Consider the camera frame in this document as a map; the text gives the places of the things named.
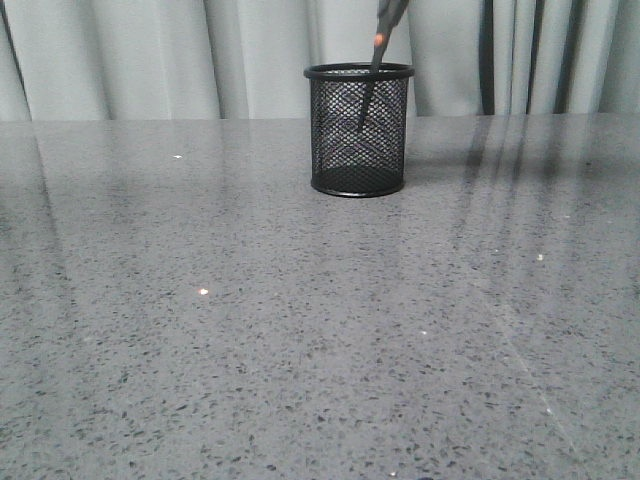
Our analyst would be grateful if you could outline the grey orange handled scissors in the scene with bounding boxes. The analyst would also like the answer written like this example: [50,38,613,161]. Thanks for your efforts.
[357,0,409,133]

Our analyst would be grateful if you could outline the grey curtain backdrop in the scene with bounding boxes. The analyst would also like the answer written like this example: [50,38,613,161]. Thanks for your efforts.
[1,1,639,121]

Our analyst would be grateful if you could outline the black mesh pen bucket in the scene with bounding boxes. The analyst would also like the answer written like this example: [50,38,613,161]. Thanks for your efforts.
[304,62,414,198]

